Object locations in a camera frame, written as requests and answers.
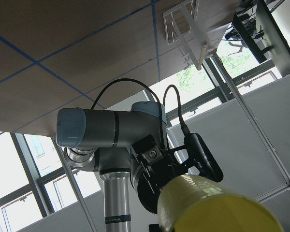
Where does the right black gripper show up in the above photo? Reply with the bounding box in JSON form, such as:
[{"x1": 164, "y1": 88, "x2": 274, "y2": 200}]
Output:
[{"x1": 130, "y1": 134, "x2": 188, "y2": 214}]

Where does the bright yellow cup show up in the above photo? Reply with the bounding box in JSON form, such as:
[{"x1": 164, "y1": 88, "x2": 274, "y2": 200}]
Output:
[{"x1": 157, "y1": 174, "x2": 283, "y2": 232}]

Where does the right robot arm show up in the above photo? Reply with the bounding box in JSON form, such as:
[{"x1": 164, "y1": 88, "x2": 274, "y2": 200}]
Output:
[{"x1": 57, "y1": 101, "x2": 188, "y2": 232}]

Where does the white wire cup rack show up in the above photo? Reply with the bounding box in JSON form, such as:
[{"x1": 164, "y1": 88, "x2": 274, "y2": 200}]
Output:
[{"x1": 163, "y1": 0, "x2": 219, "y2": 71}]

